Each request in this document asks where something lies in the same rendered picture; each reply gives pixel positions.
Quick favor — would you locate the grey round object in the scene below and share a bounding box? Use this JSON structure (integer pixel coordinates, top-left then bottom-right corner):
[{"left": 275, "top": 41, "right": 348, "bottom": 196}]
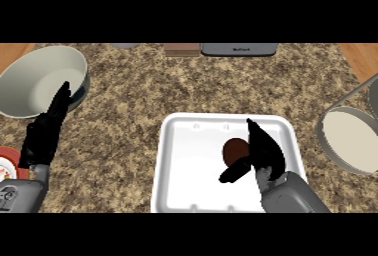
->
[{"left": 108, "top": 43, "right": 144, "bottom": 50}]

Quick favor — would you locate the dark grey appliance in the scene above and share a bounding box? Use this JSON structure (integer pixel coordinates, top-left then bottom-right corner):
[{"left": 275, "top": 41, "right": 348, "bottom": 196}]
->
[{"left": 200, "top": 43, "right": 281, "bottom": 57}]

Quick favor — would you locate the brown cupcake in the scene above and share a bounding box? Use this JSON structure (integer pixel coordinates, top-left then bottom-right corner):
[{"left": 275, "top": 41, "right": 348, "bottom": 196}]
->
[{"left": 222, "top": 137, "right": 253, "bottom": 167}]

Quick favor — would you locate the brown wooden block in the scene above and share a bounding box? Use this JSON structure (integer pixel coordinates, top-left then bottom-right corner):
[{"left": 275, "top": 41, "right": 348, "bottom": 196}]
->
[{"left": 165, "top": 43, "right": 202, "bottom": 58}]

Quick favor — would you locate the red and white can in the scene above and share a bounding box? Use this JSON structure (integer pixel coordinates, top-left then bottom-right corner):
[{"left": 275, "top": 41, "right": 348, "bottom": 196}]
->
[{"left": 0, "top": 145, "right": 32, "bottom": 182}]

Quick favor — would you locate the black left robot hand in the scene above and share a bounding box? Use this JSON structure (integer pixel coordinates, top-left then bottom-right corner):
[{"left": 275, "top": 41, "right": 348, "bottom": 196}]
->
[{"left": 18, "top": 80, "right": 73, "bottom": 169}]

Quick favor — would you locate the large white bowl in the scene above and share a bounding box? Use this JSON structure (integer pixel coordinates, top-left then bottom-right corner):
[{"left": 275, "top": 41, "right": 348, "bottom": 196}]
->
[{"left": 0, "top": 45, "right": 92, "bottom": 120}]

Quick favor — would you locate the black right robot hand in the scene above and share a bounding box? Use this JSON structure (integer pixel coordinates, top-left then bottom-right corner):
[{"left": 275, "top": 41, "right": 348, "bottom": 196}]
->
[{"left": 218, "top": 117, "right": 289, "bottom": 184}]

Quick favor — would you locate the white square tray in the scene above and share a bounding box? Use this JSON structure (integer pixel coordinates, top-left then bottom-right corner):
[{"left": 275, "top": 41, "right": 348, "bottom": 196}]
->
[{"left": 150, "top": 112, "right": 311, "bottom": 214}]

